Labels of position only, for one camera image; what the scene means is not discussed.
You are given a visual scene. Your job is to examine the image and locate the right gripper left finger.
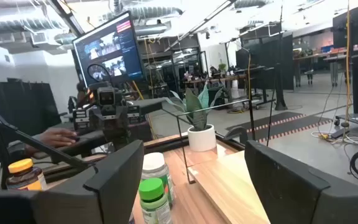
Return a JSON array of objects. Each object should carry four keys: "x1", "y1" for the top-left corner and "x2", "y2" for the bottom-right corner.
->
[{"x1": 0, "y1": 139, "x2": 145, "y2": 224}]

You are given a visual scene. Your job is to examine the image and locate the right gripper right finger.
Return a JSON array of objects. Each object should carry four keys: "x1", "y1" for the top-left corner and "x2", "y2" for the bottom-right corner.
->
[{"x1": 244, "y1": 140, "x2": 358, "y2": 224}]

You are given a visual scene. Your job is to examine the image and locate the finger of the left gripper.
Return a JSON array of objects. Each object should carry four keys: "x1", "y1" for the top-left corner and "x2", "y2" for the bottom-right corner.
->
[
  {"x1": 101, "y1": 107, "x2": 115, "y2": 133},
  {"x1": 114, "y1": 107, "x2": 129, "y2": 131}
]

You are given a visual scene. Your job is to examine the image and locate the green cap pill bottle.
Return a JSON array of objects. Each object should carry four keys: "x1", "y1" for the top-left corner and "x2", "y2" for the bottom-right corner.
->
[{"x1": 138, "y1": 177, "x2": 173, "y2": 224}]

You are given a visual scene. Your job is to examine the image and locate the multivitamin gummies bottle white cap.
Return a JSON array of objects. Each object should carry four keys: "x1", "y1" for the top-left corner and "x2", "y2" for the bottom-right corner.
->
[{"x1": 140, "y1": 152, "x2": 176, "y2": 208}]

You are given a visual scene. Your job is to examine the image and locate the fish oil bottle yellow cap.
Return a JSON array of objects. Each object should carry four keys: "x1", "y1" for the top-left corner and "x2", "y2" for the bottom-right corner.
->
[{"x1": 6, "y1": 158, "x2": 48, "y2": 191}]

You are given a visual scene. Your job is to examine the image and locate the person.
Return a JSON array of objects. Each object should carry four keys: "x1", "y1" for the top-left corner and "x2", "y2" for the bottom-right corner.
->
[{"x1": 68, "y1": 81, "x2": 90, "y2": 113}]

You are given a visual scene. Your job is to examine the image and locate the dark gray desk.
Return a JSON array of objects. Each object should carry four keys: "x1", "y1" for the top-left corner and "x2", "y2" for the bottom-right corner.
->
[{"x1": 7, "y1": 98, "x2": 168, "y2": 160}]

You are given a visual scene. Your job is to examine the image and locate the person's hand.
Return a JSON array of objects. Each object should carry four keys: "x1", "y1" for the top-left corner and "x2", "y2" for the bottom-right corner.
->
[{"x1": 38, "y1": 128, "x2": 80, "y2": 149}]

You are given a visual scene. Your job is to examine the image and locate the black floor mat orange stripes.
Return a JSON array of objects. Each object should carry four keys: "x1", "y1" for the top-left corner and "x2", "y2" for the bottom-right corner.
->
[{"x1": 225, "y1": 111, "x2": 333, "y2": 143}]

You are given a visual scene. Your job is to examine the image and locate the black room divider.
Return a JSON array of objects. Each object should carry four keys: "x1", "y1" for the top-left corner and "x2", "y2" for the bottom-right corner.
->
[
  {"x1": 0, "y1": 76, "x2": 62, "y2": 134},
  {"x1": 236, "y1": 32, "x2": 295, "y2": 91}
]

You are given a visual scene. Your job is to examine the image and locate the large computer monitor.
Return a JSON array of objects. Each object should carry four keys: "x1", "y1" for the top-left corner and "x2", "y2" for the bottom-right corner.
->
[{"x1": 71, "y1": 11, "x2": 145, "y2": 90}]

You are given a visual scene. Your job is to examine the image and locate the potted snake plant white pot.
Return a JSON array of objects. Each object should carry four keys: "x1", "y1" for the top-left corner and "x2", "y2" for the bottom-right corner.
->
[{"x1": 162, "y1": 83, "x2": 227, "y2": 152}]

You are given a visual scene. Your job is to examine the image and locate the black floor stand pole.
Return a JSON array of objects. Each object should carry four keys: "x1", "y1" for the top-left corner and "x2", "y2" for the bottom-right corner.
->
[{"x1": 273, "y1": 0, "x2": 289, "y2": 111}]

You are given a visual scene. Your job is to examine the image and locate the background work table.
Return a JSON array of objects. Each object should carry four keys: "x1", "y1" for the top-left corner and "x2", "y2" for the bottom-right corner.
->
[{"x1": 181, "y1": 73, "x2": 267, "y2": 103}]

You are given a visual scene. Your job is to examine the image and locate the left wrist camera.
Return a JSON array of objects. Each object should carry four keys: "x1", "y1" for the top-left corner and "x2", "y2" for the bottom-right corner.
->
[{"x1": 96, "y1": 86, "x2": 117, "y2": 107}]

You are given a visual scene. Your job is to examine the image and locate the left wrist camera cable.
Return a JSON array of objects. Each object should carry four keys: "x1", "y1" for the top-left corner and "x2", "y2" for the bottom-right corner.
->
[{"x1": 86, "y1": 63, "x2": 112, "y2": 83}]

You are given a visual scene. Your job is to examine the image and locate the wooden shelf black wire frame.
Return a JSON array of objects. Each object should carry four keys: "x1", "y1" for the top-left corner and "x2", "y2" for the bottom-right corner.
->
[{"x1": 162, "y1": 98, "x2": 276, "y2": 224}]

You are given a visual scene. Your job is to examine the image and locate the white floor cable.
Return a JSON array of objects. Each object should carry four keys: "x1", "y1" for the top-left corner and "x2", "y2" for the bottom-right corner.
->
[{"x1": 310, "y1": 130, "x2": 358, "y2": 147}]

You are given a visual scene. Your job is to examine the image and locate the silver ventilation duct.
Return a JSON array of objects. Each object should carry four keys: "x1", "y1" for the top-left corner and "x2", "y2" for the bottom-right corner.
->
[{"x1": 0, "y1": 14, "x2": 77, "y2": 44}]

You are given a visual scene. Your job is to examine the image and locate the yellow hanging cable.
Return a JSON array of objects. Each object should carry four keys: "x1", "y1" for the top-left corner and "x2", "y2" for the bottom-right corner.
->
[{"x1": 345, "y1": 0, "x2": 352, "y2": 125}]

